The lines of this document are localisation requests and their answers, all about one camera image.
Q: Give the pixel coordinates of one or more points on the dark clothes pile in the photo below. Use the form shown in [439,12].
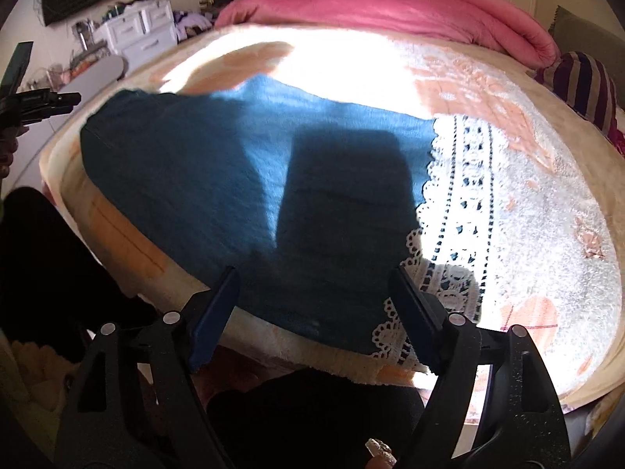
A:
[217,1]

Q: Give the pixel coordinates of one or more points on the white plastic drawer unit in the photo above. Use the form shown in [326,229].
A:
[136,34]

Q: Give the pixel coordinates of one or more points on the pink duvet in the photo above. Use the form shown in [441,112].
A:
[390,10]

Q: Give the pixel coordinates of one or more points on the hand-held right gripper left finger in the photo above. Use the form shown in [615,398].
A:
[215,315]

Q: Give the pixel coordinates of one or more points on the blue denim skirt with lace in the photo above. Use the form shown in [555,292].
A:
[195,171]

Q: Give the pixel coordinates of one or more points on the person's right hand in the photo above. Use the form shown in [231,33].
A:
[381,452]

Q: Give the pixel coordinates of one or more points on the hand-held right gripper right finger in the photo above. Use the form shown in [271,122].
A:
[415,320]

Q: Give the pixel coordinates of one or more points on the pale yellow fuzzy garment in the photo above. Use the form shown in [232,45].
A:
[19,391]

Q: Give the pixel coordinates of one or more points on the person's left hand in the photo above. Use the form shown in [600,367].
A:
[6,156]

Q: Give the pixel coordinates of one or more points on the peach and white printed blanket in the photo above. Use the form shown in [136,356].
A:
[532,215]

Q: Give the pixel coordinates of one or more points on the grey oval board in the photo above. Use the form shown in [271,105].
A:
[105,71]

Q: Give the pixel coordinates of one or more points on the striped purple pillow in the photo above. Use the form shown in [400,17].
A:
[586,88]

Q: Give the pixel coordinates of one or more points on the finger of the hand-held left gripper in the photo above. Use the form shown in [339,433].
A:
[66,99]

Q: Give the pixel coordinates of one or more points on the purple clothes pile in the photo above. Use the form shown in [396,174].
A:
[193,24]

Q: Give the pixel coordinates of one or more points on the person's black clothed legs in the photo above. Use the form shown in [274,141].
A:
[49,264]

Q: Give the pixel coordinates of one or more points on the grey upholstered headboard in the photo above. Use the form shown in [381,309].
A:
[586,29]

